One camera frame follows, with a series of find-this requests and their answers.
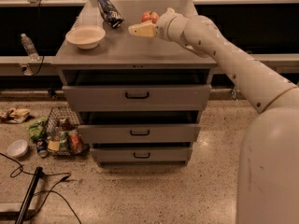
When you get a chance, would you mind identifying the top grey drawer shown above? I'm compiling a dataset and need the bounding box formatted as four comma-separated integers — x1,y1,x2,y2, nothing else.
63,85,211,112

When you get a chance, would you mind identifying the white paper bowl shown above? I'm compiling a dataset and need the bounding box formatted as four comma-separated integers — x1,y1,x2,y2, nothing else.
65,25,106,49

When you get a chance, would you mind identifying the green snack bag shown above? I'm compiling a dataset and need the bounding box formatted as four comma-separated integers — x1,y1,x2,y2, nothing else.
25,117,48,142

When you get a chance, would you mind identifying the grey drawer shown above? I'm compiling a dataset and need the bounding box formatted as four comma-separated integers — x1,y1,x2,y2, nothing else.
90,147,192,163
78,124,200,144
63,85,211,112

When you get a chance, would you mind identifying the red soda can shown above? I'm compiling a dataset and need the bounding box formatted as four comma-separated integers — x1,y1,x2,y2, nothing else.
69,131,82,154

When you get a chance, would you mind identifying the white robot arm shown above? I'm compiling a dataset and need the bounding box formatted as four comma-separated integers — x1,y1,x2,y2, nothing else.
128,9,299,224

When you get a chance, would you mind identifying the red apple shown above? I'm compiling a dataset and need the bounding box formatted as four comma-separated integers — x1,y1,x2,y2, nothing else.
141,11,159,23

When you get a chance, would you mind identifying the black hanging cable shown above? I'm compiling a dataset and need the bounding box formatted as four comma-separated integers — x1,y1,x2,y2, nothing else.
33,0,51,77

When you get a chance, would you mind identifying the middle grey drawer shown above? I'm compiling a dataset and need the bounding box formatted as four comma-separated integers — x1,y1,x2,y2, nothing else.
78,124,200,144

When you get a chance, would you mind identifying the crumpled brown snack bag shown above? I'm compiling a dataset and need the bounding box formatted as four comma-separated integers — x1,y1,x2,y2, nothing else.
0,108,30,123

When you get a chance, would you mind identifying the blue soda can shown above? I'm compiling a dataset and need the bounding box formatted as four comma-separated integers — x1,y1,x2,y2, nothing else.
36,139,48,158

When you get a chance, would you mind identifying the black cable on floor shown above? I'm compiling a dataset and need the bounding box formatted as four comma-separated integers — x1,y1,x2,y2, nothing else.
0,152,82,224

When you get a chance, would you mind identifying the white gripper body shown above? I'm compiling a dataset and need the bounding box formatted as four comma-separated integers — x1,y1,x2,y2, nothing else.
156,12,189,42

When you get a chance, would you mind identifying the grey drawer cabinet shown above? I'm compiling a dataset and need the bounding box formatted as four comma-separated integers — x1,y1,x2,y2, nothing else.
50,0,219,168

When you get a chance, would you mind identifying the white bowl on floor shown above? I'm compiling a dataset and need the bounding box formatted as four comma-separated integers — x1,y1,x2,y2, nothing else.
7,139,28,158

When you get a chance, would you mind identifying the blue chip bag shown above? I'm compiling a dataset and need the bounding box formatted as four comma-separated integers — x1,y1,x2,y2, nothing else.
96,0,123,29

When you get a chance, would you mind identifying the wire mesh basket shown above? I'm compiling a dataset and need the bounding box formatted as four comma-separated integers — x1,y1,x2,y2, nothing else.
46,106,88,156

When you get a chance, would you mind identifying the bottom grey drawer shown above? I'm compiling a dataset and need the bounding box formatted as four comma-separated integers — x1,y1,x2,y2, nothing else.
90,147,192,163

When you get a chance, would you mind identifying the clear plastic water bottle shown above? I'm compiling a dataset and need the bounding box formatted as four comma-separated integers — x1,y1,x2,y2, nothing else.
21,34,40,62

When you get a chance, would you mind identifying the black pole on floor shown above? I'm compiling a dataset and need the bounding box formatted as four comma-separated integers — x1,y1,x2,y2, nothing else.
15,167,43,224

